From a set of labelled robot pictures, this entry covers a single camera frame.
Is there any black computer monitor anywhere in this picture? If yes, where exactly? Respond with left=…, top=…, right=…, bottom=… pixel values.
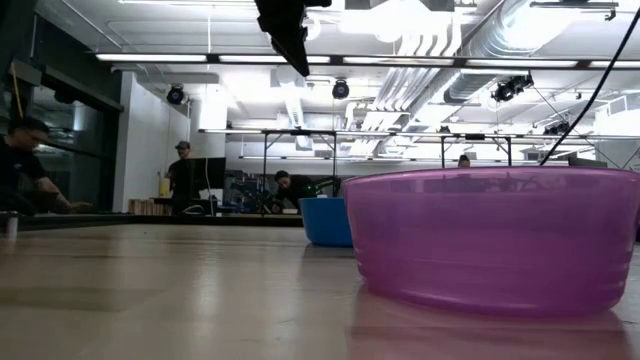
left=191, top=156, right=228, bottom=203

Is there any blue plastic bowl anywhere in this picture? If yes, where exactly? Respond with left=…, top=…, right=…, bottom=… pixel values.
left=298, top=196, right=354, bottom=249

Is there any black workstation frame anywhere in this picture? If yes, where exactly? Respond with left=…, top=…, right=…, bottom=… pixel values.
left=259, top=129, right=340, bottom=217
left=438, top=133, right=515, bottom=169

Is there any yellow hanging cord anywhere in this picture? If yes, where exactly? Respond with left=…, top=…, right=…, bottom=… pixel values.
left=9, top=61, right=25, bottom=120

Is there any wooden block stack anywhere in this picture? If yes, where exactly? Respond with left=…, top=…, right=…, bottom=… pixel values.
left=127, top=197, right=168, bottom=217

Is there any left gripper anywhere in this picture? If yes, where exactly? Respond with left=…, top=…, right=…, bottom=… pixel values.
left=253, top=0, right=333, bottom=78

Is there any silver ventilation duct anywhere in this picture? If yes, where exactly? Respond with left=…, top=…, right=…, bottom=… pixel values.
left=442, top=0, right=534, bottom=105

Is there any black aluminium table frame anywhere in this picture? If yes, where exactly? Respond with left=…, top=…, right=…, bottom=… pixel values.
left=0, top=212, right=305, bottom=233

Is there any black hanging cable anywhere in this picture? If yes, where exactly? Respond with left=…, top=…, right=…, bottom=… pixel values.
left=538, top=7, right=640, bottom=168

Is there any white frame post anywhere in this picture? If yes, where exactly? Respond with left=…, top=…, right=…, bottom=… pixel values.
left=4, top=210, right=20, bottom=241

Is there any purple translucent plastic bowl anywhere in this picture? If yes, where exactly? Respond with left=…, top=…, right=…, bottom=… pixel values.
left=341, top=165, right=640, bottom=320

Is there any fluorescent ceiling light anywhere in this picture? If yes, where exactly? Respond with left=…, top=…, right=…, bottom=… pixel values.
left=588, top=60, right=640, bottom=70
left=217, top=54, right=332, bottom=65
left=94, top=53, right=209, bottom=64
left=464, top=58, right=580, bottom=69
left=341, top=55, right=455, bottom=67

